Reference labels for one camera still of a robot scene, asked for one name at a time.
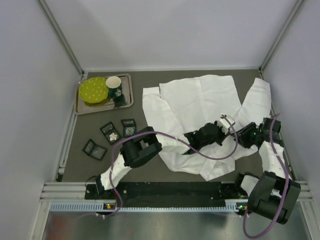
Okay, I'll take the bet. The grey slotted cable duct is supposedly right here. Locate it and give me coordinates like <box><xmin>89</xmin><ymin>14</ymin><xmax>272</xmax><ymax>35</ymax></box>
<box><xmin>50</xmin><ymin>201</ymin><xmax>247</xmax><ymax>213</ymax></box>

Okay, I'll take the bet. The round clear blue brooch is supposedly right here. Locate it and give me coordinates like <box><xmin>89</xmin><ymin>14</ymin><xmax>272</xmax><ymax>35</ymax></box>
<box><xmin>125</xmin><ymin>126</ymin><xmax>136</xmax><ymax>136</ymax></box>

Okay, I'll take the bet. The sparkly snowflake brooch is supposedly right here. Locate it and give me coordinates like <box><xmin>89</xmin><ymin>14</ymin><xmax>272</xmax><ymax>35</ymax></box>
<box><xmin>107</xmin><ymin>132</ymin><xmax>119</xmax><ymax>142</ymax></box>

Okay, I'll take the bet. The black square frame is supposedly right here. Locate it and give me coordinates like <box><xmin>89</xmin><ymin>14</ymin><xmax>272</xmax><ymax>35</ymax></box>
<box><xmin>121</xmin><ymin>118</ymin><xmax>137</xmax><ymax>138</ymax></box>
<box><xmin>100</xmin><ymin>121</ymin><xmax>122</xmax><ymax>145</ymax></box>
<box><xmin>82</xmin><ymin>138</ymin><xmax>108</xmax><ymax>161</ymax></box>

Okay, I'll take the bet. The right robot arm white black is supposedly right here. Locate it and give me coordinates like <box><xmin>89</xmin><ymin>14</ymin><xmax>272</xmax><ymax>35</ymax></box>
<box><xmin>236</xmin><ymin>117</ymin><xmax>301</xmax><ymax>224</ymax></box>

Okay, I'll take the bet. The green polka dot plate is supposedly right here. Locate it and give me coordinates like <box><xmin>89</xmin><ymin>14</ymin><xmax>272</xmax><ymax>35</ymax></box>
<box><xmin>78</xmin><ymin>77</ymin><xmax>109</xmax><ymax>104</ymax></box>

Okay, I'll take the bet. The white shirt garment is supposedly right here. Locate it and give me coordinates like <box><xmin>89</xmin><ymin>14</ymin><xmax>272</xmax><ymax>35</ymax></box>
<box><xmin>142</xmin><ymin>75</ymin><xmax>271</xmax><ymax>181</ymax></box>

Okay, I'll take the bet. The black square frame left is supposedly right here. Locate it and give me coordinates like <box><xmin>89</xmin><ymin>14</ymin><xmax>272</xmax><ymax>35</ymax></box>
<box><xmin>100</xmin><ymin>121</ymin><xmax>122</xmax><ymax>145</ymax></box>

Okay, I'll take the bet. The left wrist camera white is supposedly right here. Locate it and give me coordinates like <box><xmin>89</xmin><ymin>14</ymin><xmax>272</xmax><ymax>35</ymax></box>
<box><xmin>217</xmin><ymin>114</ymin><xmax>236</xmax><ymax>134</ymax></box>

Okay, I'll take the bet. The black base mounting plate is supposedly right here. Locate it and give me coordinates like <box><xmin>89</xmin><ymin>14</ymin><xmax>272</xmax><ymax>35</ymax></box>
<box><xmin>84</xmin><ymin>181</ymin><xmax>255</xmax><ymax>208</ymax></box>

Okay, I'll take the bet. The black square frame right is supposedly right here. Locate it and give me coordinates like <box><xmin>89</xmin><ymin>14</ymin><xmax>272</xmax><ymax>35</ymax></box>
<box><xmin>121</xmin><ymin>118</ymin><xmax>137</xmax><ymax>138</ymax></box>

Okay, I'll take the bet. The white cup dark base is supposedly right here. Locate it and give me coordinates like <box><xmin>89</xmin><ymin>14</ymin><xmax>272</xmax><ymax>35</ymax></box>
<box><xmin>105</xmin><ymin>76</ymin><xmax>122</xmax><ymax>99</ymax></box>

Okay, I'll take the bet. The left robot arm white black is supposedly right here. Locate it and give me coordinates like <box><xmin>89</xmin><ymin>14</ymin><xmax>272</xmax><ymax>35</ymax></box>
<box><xmin>95</xmin><ymin>119</ymin><xmax>233</xmax><ymax>195</ymax></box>

